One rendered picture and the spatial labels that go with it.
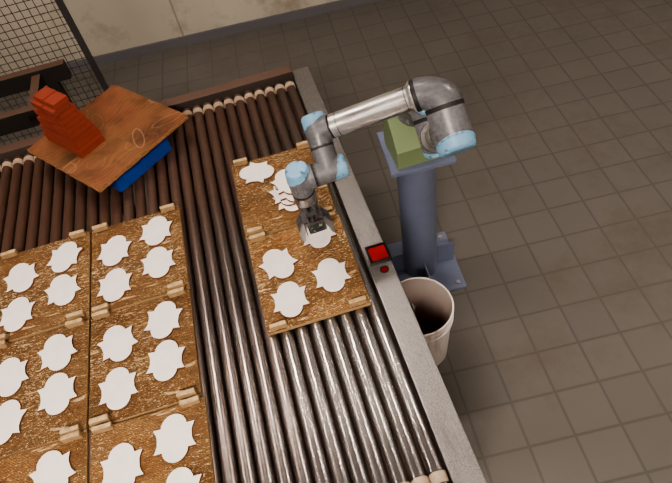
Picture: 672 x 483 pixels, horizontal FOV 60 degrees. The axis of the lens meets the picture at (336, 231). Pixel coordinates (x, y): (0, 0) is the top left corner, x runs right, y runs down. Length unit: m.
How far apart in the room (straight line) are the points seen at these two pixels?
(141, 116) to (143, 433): 1.40
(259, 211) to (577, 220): 1.85
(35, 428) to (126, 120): 1.32
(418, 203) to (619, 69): 2.22
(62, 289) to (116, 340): 0.35
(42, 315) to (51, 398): 0.35
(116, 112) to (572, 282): 2.32
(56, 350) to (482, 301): 1.93
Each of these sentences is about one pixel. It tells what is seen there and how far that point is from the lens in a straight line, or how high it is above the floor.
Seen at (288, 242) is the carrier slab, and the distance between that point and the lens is 2.12.
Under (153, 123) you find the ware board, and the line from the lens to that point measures 2.66.
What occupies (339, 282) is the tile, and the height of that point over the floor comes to 0.95.
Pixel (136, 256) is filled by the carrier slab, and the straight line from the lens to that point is 2.29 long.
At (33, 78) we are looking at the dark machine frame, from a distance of 3.39.
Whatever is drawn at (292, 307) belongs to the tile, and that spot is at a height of 0.95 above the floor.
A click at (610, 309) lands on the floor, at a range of 3.11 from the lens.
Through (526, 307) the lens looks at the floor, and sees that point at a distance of 3.03.
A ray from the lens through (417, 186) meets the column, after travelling 2.53.
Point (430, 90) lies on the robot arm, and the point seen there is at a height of 1.50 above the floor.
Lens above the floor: 2.55
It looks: 50 degrees down
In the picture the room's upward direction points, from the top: 12 degrees counter-clockwise
